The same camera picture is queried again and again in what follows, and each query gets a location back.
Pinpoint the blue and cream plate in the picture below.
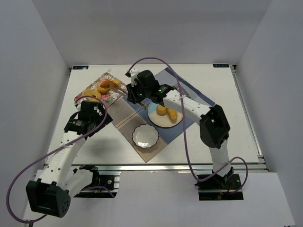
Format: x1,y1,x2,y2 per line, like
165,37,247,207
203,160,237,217
148,103,183,128

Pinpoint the aluminium table rail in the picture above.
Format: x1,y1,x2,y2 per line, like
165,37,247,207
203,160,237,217
230,65,264,158
69,163,268,172

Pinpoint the dark brown muffin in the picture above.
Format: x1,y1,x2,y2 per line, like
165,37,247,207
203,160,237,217
99,80,113,93

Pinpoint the blue label left corner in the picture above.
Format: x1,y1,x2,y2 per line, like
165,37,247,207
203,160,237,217
72,66,89,70

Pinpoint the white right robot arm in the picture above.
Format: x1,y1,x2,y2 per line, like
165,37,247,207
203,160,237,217
126,69,233,186

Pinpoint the aluminium table right rail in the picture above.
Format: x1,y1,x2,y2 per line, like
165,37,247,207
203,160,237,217
230,65,264,158

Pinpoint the blue label corner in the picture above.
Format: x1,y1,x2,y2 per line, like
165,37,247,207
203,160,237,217
213,63,230,68
72,66,89,70

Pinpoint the metal fork green handle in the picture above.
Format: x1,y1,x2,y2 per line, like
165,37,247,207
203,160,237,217
173,82,197,101

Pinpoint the plain glazed donut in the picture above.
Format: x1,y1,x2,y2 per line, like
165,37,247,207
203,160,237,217
82,89,101,102

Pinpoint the pink frosted donut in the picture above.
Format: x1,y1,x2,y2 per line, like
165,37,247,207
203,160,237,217
96,80,111,94

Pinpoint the patchwork blue grey placemat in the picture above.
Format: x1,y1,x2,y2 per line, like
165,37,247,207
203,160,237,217
106,66,216,164

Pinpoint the white scalloped bowl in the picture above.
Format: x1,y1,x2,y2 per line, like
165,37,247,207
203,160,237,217
132,124,159,148

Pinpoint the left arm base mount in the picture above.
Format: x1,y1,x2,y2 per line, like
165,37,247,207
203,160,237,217
73,165,117,198

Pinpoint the aluminium table front rail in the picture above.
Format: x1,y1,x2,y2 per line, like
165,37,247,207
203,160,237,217
69,163,268,172

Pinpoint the long twisted bread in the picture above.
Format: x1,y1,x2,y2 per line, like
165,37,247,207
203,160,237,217
167,108,178,123

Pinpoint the blue label right corner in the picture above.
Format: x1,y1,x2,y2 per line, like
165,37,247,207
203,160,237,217
213,63,230,68

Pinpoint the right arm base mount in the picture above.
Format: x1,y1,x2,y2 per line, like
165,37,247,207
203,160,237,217
195,167,244,201

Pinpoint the floral serving tray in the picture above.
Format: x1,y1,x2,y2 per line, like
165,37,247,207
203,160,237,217
74,72,126,107

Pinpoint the round bun on tray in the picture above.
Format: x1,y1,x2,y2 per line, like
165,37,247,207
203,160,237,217
111,79,122,87

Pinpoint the round golden bun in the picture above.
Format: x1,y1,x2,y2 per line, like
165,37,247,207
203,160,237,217
156,105,167,116

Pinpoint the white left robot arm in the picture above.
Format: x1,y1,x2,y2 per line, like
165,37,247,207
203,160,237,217
26,100,112,218

